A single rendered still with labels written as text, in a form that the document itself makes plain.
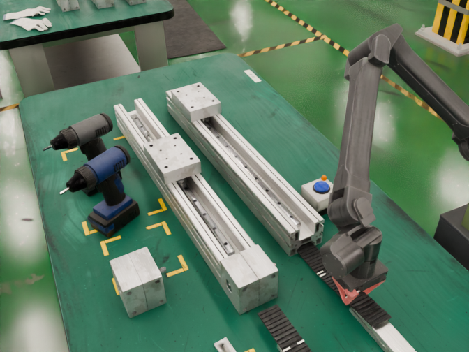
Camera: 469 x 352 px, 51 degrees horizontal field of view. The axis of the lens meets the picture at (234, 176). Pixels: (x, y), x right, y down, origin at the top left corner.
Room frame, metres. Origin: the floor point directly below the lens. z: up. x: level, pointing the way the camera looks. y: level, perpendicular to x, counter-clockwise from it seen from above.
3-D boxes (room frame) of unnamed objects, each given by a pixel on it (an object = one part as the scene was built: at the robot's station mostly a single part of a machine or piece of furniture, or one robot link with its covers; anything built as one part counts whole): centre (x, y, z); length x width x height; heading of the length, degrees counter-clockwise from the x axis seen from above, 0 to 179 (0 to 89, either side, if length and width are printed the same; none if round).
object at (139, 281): (0.74, 0.22, 0.83); 0.11 x 0.10 x 0.10; 116
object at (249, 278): (0.73, -0.04, 0.83); 0.12 x 0.09 x 0.10; 117
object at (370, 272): (0.68, -0.26, 0.92); 0.10 x 0.07 x 0.07; 117
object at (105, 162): (0.96, 0.35, 0.89); 0.20 x 0.08 x 0.22; 140
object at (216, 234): (1.12, 0.18, 0.82); 0.80 x 0.10 x 0.09; 27
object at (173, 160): (1.12, 0.18, 0.87); 0.16 x 0.11 x 0.07; 27
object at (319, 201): (1.01, -0.23, 0.81); 0.10 x 0.08 x 0.06; 117
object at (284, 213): (1.21, 0.01, 0.82); 0.80 x 0.10 x 0.09; 27
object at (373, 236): (0.68, -0.26, 0.98); 0.07 x 0.06 x 0.07; 128
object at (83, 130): (1.13, 0.43, 0.89); 0.20 x 0.08 x 0.22; 131
